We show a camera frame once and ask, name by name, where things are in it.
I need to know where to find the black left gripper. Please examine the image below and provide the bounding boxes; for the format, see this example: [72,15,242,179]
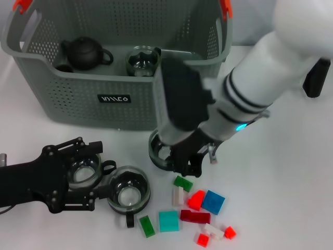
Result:
[0,136,115,215]

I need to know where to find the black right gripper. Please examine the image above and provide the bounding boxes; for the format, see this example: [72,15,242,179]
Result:
[170,129,223,178]

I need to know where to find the glass teacup black holder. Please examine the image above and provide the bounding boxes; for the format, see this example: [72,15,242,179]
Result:
[67,153,117,191]
[106,166,151,229]
[125,46,162,78]
[148,129,183,172]

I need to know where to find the grey perforated storage basket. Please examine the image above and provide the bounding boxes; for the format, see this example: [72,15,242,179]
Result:
[0,0,234,131]

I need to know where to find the green two-stud brick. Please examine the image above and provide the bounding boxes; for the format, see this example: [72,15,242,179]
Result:
[139,215,157,238]
[173,175,194,193]

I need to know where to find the white plastic brick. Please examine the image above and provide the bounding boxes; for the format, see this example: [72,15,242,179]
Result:
[171,186,185,207]
[203,222,225,240]

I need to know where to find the orange sloped brick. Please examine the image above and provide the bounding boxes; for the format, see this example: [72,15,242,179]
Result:
[187,190,206,211]

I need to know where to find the blue square brick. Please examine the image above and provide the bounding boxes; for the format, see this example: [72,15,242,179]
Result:
[201,190,226,215]

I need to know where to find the dark red long brick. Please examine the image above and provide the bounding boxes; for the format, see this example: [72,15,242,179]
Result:
[180,209,211,224]

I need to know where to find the teal four-stud brick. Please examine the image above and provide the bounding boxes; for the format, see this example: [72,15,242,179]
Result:
[158,210,181,233]

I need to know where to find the small orange brick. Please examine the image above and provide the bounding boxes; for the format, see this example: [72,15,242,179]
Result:
[197,233,210,247]
[224,226,237,240]

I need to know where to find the dark clay teapot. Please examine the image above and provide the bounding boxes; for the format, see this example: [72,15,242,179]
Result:
[61,36,114,71]

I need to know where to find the glass teapot black lid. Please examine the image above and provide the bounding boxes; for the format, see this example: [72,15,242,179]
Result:
[302,58,331,99]

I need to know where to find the right wrist connector cable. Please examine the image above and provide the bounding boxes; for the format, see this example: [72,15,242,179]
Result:
[207,142,219,165]

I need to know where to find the wrist connector cable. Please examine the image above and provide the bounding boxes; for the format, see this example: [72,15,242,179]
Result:
[207,142,219,165]
[0,153,14,216]

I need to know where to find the left wrist connector cable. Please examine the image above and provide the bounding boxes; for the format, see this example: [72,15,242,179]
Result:
[0,153,14,216]

